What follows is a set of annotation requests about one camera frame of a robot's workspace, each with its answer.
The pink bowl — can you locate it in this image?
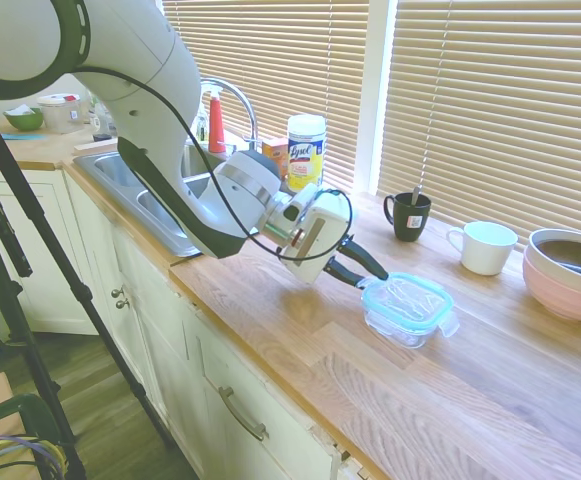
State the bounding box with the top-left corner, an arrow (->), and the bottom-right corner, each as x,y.
522,247 -> 581,323

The white base cabinet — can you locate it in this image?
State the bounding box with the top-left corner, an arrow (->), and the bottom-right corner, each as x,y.
62,169 -> 371,480

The wide beige window blind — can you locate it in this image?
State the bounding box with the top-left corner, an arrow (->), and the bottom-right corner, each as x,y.
392,0 -> 581,251

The black tripod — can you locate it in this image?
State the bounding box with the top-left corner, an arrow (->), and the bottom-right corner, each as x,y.
0,99 -> 171,480

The chrome faucet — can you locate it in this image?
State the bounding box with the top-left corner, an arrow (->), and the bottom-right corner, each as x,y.
200,77 -> 261,151

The green clamp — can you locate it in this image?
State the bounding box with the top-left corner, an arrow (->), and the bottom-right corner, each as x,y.
0,392 -> 64,446

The wooden board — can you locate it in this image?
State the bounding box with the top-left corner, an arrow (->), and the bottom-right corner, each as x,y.
73,138 -> 120,154

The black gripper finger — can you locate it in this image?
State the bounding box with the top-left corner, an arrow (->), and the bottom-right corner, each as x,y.
323,257 -> 366,289
339,235 -> 390,280

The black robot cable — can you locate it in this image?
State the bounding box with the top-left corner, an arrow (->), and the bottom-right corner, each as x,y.
77,67 -> 355,261

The pale bowl with brown inside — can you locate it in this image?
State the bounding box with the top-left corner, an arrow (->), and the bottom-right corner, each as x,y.
527,228 -> 581,281

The Lysol wipes canister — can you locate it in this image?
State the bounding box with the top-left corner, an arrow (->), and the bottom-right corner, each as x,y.
287,113 -> 327,195

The glass food container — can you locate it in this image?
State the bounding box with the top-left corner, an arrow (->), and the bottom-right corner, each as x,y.
364,299 -> 444,350

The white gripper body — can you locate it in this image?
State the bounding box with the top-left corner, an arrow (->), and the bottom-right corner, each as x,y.
277,191 -> 354,286

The clear container with blue lid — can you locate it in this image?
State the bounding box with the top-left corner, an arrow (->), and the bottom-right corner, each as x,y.
360,272 -> 461,339

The red spray bottle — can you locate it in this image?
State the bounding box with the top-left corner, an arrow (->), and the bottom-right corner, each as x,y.
202,82 -> 227,154

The black mug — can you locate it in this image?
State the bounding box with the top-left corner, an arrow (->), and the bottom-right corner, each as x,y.
382,191 -> 433,244

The green bowl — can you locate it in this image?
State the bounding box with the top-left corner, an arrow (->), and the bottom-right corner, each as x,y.
3,107 -> 45,132

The stainless steel sink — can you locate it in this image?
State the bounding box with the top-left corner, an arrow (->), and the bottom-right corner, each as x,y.
72,144 -> 221,259

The silver cabinet bar handle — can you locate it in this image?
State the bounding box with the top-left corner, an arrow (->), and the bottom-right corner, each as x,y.
218,386 -> 269,442

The yellow cable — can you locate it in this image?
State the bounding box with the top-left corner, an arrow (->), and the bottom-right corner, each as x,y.
0,437 -> 66,469

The white corner cabinet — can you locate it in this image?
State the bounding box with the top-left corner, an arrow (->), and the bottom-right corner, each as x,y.
0,167 -> 101,336

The purple cable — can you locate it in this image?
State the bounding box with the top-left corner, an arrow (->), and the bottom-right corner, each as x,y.
0,436 -> 64,480

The orange cardboard box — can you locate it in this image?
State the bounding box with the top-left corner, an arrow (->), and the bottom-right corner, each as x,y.
261,139 -> 291,182

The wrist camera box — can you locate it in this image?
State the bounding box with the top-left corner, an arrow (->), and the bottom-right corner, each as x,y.
282,183 -> 321,224

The white lidded canister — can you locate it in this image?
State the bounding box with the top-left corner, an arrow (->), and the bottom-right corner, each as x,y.
37,93 -> 85,135

